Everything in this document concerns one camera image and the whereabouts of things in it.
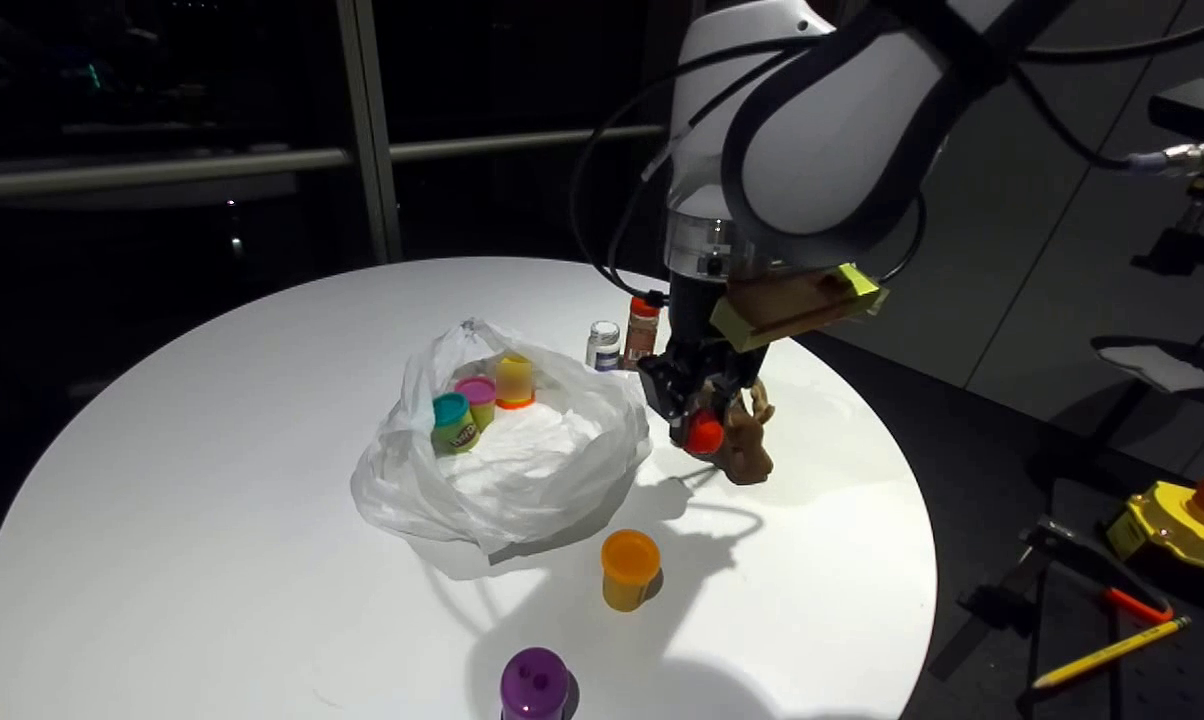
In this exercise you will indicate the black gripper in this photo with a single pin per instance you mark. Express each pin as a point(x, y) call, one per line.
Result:
point(692, 358)

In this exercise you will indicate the brown plush moose toy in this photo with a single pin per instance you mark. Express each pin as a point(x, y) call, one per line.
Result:
point(740, 454)

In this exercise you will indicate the red-lid spice bottle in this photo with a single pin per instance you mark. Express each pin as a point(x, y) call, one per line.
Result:
point(641, 330)

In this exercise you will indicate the orange play-dough tub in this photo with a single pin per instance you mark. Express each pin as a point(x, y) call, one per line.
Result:
point(631, 565)

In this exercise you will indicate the purple play-dough tub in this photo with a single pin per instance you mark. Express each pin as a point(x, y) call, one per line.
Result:
point(537, 686)

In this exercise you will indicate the small red-lid container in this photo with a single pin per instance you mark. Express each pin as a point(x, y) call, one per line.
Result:
point(704, 433)

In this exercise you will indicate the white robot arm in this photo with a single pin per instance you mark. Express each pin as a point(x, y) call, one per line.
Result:
point(799, 147)

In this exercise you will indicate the white plastic bag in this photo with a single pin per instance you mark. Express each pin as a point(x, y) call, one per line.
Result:
point(531, 476)

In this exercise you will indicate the yellow play-dough tub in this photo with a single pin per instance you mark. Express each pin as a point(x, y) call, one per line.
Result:
point(514, 380)

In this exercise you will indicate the pink play-dough tub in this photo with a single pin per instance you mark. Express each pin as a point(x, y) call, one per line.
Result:
point(481, 399)

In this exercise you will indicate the teal play-dough tub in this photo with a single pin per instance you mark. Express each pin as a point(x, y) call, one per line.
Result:
point(454, 425)

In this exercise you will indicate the metal window railing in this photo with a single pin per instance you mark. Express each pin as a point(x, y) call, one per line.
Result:
point(203, 170)

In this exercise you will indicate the yellow emergency stop button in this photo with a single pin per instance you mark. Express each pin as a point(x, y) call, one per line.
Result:
point(1161, 517)

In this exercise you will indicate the yellow pencil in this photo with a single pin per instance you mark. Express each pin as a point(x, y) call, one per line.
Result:
point(1111, 655)

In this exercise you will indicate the wrist camera on wooden mount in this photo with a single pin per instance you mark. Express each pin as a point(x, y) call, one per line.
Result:
point(789, 307)

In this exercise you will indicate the red-handled tool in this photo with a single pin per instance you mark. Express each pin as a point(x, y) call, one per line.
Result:
point(1114, 578)

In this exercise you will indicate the black camera stand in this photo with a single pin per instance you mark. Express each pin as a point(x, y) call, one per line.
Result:
point(1168, 364)

